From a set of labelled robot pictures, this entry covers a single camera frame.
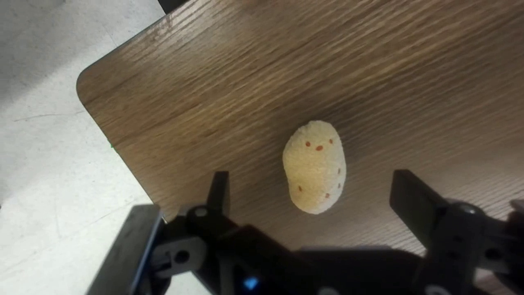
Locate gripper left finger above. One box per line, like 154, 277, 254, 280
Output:
85, 171, 304, 295

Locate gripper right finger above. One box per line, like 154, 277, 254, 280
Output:
389, 169, 524, 295

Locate yellow plush potato toy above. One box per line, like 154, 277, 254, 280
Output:
282, 120, 347, 215

